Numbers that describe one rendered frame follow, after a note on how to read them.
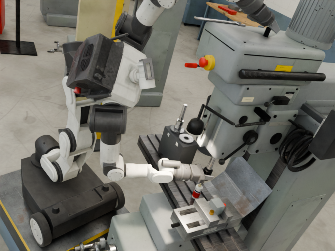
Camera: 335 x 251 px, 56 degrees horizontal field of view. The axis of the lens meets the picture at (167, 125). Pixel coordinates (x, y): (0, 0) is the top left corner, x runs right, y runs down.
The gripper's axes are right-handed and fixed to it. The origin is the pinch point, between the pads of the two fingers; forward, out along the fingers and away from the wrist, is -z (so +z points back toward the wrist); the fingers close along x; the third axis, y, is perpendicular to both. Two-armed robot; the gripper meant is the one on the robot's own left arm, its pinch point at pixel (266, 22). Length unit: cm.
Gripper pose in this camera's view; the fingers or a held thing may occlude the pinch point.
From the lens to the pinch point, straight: 135.9
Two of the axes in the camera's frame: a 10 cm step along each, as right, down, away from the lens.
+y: 6.6, -7.1, -2.4
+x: 3.6, 5.8, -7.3
